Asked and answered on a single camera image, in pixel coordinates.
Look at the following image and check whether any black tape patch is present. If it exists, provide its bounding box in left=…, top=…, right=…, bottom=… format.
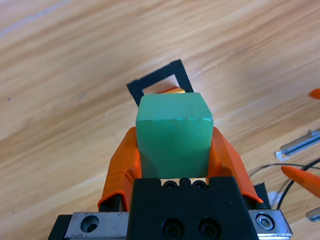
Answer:
left=252, top=182, right=273, bottom=211

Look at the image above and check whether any red wooden cube block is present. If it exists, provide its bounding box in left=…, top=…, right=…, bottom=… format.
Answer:
left=159, top=86, right=180, bottom=95

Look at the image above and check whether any long aluminium profile rail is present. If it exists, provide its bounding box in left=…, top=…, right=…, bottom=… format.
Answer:
left=279, top=128, right=320, bottom=156

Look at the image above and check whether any thin black wire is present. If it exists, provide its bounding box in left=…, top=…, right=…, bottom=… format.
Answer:
left=248, top=162, right=320, bottom=177

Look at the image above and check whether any short aluminium profile piece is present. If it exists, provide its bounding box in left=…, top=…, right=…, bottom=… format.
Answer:
left=306, top=208, right=320, bottom=223

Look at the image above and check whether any white paper scrap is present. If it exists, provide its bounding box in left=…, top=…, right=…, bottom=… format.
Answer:
left=268, top=191, right=281, bottom=208

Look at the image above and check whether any black tape square outline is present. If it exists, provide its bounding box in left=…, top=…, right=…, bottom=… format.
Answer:
left=126, top=58, right=195, bottom=107

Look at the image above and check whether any green wooden cube block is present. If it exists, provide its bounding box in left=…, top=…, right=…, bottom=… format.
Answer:
left=135, top=92, right=214, bottom=180

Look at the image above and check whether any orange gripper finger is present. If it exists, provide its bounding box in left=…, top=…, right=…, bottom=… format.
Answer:
left=308, top=87, right=320, bottom=100
left=97, top=126, right=142, bottom=212
left=280, top=164, right=320, bottom=198
left=206, top=127, right=266, bottom=211

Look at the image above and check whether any thin black cable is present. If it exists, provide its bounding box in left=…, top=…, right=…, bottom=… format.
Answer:
left=278, top=158, right=320, bottom=210

